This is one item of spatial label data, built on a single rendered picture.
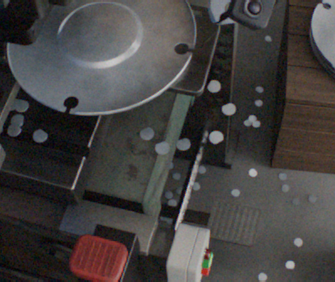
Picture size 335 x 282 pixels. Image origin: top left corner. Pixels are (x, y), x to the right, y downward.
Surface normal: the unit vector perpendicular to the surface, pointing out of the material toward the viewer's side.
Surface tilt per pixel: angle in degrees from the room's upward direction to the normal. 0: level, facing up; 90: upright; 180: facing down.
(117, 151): 0
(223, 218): 0
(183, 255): 0
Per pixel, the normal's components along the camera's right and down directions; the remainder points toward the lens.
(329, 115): -0.19, 0.84
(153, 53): -0.11, -0.54
